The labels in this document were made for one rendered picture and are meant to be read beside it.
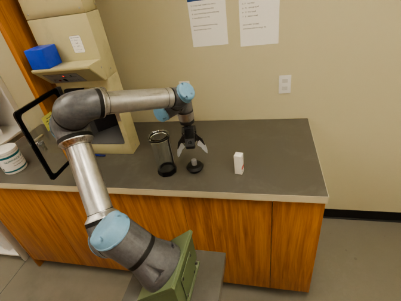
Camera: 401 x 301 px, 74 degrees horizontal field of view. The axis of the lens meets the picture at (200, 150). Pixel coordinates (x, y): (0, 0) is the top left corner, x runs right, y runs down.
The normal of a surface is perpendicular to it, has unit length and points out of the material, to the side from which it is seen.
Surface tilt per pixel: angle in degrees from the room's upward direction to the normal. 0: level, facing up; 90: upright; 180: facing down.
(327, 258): 0
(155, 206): 90
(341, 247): 0
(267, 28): 90
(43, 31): 90
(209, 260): 0
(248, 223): 90
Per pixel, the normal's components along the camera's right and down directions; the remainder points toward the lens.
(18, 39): 0.97, 0.00
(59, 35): -0.19, 0.58
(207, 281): -0.13, -0.82
